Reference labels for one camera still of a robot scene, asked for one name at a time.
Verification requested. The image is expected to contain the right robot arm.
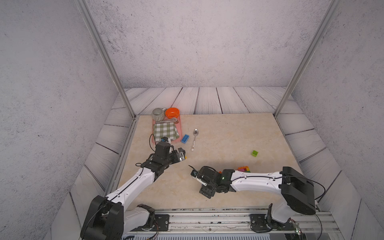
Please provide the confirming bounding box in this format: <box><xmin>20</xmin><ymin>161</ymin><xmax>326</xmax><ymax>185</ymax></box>
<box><xmin>191</xmin><ymin>166</ymin><xmax>316</xmax><ymax>223</ymax></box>

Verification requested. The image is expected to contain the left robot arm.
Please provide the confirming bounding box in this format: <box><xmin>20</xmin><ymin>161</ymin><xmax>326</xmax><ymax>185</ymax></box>
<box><xmin>80</xmin><ymin>142</ymin><xmax>186</xmax><ymax>240</ymax></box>

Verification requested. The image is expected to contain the blue long lego brick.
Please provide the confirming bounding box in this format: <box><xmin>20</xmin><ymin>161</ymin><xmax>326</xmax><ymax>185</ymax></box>
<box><xmin>181</xmin><ymin>135</ymin><xmax>190</xmax><ymax>144</ymax></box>

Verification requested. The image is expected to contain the lime lego brick far right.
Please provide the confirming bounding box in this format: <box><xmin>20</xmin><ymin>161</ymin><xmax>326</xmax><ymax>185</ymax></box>
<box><xmin>251</xmin><ymin>150</ymin><xmax>259</xmax><ymax>157</ymax></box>

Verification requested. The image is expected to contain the green checkered cloth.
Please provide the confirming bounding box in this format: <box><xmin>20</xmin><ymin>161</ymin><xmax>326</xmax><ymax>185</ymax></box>
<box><xmin>153</xmin><ymin>123</ymin><xmax>180</xmax><ymax>142</ymax></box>

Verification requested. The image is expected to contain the metal spoon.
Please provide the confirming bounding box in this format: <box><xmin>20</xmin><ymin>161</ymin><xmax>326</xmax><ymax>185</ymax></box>
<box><xmin>191</xmin><ymin>129</ymin><xmax>199</xmax><ymax>151</ymax></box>

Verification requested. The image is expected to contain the pink tray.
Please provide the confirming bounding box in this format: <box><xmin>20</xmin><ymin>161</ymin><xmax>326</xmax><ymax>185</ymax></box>
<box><xmin>152</xmin><ymin>117</ymin><xmax>183</xmax><ymax>143</ymax></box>

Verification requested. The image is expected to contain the metal utensil on tray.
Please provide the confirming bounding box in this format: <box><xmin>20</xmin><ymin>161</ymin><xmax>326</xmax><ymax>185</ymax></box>
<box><xmin>155</xmin><ymin>118</ymin><xmax>179</xmax><ymax>124</ymax></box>

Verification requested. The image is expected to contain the orange bowl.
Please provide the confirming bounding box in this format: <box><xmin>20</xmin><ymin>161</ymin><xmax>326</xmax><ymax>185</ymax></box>
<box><xmin>165</xmin><ymin>108</ymin><xmax>180</xmax><ymax>119</ymax></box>

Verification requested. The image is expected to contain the striped grey mug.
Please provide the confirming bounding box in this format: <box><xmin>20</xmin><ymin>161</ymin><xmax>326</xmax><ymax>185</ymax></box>
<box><xmin>152</xmin><ymin>108</ymin><xmax>167</xmax><ymax>122</ymax></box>

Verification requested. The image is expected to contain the aluminium front rail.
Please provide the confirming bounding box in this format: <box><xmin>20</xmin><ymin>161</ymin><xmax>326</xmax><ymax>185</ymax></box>
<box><xmin>120</xmin><ymin>208</ymin><xmax>344</xmax><ymax>240</ymax></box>

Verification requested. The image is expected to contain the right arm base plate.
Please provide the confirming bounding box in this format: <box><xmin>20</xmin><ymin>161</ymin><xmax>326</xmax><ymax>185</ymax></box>
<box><xmin>250</xmin><ymin>214</ymin><xmax>295</xmax><ymax>233</ymax></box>

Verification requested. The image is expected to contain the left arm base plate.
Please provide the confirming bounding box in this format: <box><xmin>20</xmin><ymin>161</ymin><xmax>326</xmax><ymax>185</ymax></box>
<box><xmin>141</xmin><ymin>214</ymin><xmax>170</xmax><ymax>232</ymax></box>

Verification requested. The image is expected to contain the left aluminium frame post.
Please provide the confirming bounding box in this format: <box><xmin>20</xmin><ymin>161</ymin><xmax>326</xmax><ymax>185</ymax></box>
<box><xmin>75</xmin><ymin>0</ymin><xmax>136</xmax><ymax>119</ymax></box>

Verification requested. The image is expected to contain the aluminium frame post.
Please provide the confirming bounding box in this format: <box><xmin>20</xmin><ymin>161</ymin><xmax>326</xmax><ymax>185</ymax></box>
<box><xmin>274</xmin><ymin>0</ymin><xmax>342</xmax><ymax>119</ymax></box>
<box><xmin>75</xmin><ymin>0</ymin><xmax>136</xmax><ymax>119</ymax></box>

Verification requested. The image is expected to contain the right aluminium frame post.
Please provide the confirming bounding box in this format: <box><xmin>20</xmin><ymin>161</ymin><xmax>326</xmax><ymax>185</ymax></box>
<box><xmin>274</xmin><ymin>0</ymin><xmax>342</xmax><ymax>119</ymax></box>

